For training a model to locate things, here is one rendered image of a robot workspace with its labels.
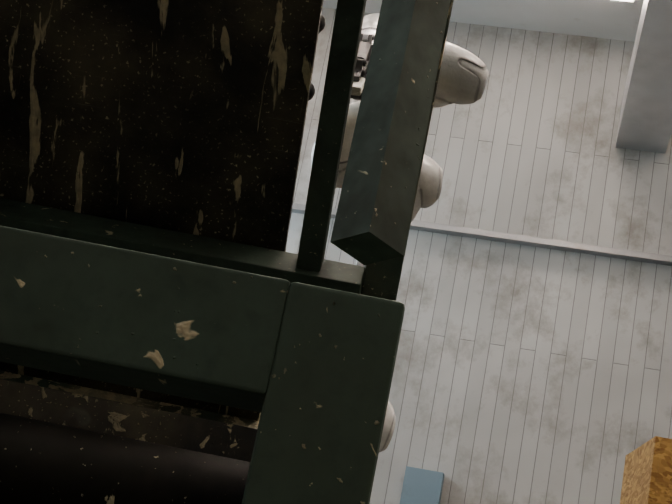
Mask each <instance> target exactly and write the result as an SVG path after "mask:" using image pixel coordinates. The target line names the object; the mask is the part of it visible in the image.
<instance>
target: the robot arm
mask: <svg viewBox="0 0 672 504"><path fill-rule="evenodd" d="M379 14H380V13H373V14H369V15H366V16H364V19H363V25H362V31H361V37H360V43H359V49H358V55H357V62H356V68H355V74H354V80H353V86H352V92H351V98H353V99H355V100H361V97H362V92H363V88H364V83H365V78H366V74H367V69H368V65H369V60H370V55H371V51H372V46H373V41H374V37H375V32H376V28H377V23H378V18H379ZM488 76H489V72H488V70H487V68H486V65H485V64H484V63H483V61H481V60H480V59H479V58H478V57H477V56H475V55H474V54H472V53H471V52H469V51H467V50H465V49H463V48H461V47H459V46H457V45H455V44H452V43H450V42H447V41H446V43H445V48H444V53H443V59H442V64H441V69H440V74H439V80H438V85H437V90H436V95H435V100H434V106H433V109H434V108H439V107H444V106H446V105H448V104H449V105H451V104H453V103H455V104H459V105H466V104H472V103H475V102H476V101H478V100H480V99H481V98H482V95H483V93H484V90H485V86H486V83H487V80H488ZM360 102H361V101H357V102H354V103H351V104H349V110H348V116H347V122H346V128H345V134H344V140H343V146H342V152H341V159H340V165H339V171H338V177H337V183H336V188H342V185H343V180H344V175H345V171H346V166H347V162H348V157H349V152H350V148H351V143H352V138H353V134H354V129H355V125H356V120H357V115H358V111H359V106H360ZM442 183H443V170H442V168H441V167H440V166H439V165H438V164H437V163H436V162H435V161H434V160H433V159H431V158H430V157H428V156H427V155H425V154H424V158H423V163H422V168H421V173H420V178H419V184H418V189H417V194H416V199H415V204H414V210H413V215H412V220H411V222H412V221H413V220H414V218H415V217H416V215H417V213H418V211H419V210H420V208H428V207H430V206H432V205H433V204H434V203H435V202H436V201H437V200H438V199H439V197H440V194H441V190H442ZM395 424H396V416H395V413H394V408H393V406H392V405H391V403H390V402H389V400H388V405H387V410H386V416H385V421H384V427H383V432H382V437H381V443H380V448H379V452H382V451H384V450H386V449H387V447H388V445H389V443H390V441H391V438H392V436H393V432H394V429H395Z"/></svg>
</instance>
